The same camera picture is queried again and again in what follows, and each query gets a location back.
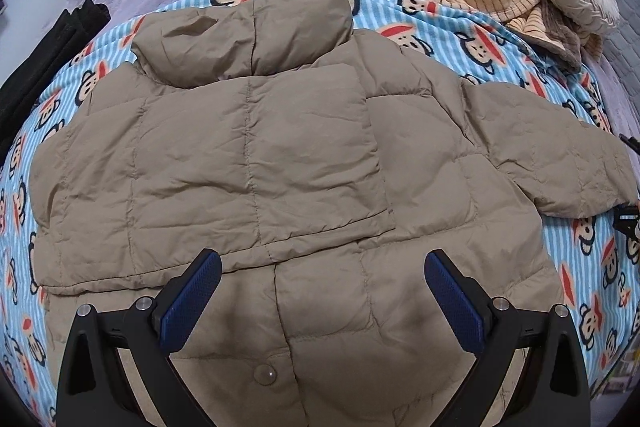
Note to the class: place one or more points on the monkey print striped blanket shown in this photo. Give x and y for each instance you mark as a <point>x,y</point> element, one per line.
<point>117,42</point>

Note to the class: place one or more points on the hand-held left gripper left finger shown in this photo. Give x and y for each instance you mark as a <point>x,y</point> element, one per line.
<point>192,302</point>

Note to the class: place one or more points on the black cloth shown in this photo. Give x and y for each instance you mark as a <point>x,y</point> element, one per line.
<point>50,52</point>

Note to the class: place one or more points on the khaki puffer jacket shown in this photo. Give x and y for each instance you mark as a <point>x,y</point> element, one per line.
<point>250,132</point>

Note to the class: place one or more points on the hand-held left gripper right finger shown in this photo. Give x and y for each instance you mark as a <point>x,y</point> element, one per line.
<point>452,302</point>

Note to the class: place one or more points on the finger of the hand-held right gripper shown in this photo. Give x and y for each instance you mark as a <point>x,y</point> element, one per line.
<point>631,143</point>
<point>629,222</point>

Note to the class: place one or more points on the grey quilted bed cover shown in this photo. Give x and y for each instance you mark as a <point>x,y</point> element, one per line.
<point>625,7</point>

